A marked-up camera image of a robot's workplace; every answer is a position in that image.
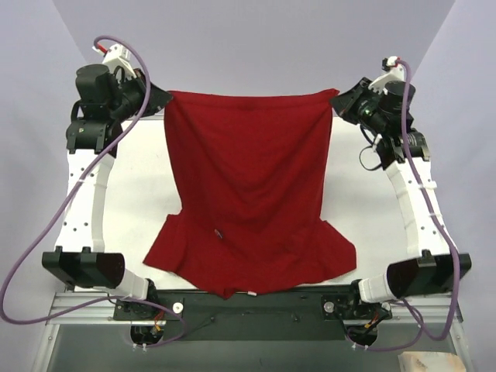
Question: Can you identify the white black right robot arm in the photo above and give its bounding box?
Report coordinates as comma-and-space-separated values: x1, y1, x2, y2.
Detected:
330, 77, 472, 303

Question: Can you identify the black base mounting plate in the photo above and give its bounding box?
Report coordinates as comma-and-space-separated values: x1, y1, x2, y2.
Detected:
113, 284, 392, 345

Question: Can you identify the beige tissue pack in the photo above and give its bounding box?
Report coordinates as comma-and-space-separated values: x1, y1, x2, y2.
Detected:
398, 351, 467, 372

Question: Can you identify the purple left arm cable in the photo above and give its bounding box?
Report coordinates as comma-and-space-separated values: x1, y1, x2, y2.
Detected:
0, 35, 191, 348

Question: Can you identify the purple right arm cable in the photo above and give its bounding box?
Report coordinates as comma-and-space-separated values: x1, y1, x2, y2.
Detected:
344, 58, 464, 352

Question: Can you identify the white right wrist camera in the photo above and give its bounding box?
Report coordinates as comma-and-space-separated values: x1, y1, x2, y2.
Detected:
368, 56, 405, 94

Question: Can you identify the red t-shirt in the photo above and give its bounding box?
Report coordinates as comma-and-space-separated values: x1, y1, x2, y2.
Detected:
143, 88, 357, 298

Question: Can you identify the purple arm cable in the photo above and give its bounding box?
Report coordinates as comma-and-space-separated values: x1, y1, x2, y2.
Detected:
344, 58, 464, 352
0, 35, 191, 348

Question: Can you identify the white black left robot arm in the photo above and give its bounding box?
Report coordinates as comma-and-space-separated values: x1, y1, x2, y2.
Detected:
42, 64, 172, 319

